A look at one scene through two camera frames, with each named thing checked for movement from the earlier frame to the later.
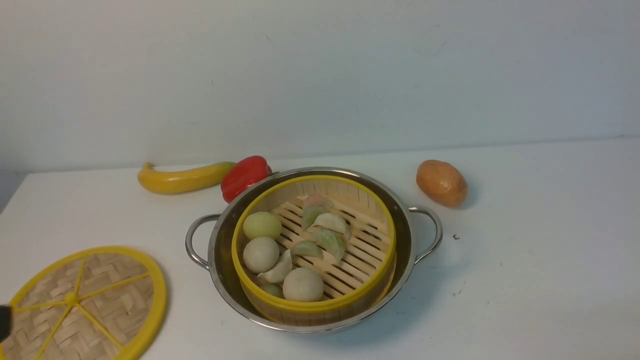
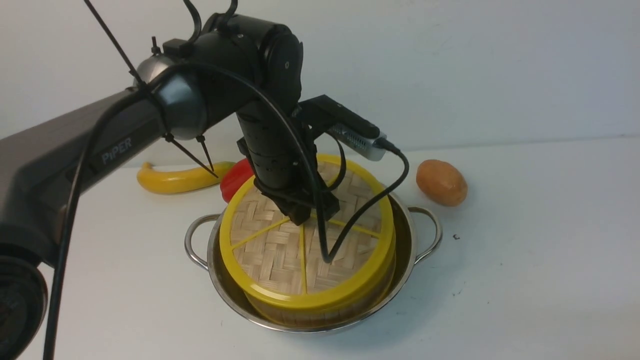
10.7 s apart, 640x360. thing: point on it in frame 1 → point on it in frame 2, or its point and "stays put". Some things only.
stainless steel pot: (209, 244) stays put
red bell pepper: (243, 174) stays put
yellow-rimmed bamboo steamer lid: (101, 303) → (333, 257)
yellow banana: (152, 180) stays put
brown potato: (442, 182) stays put
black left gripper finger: (5, 322) → (326, 208)
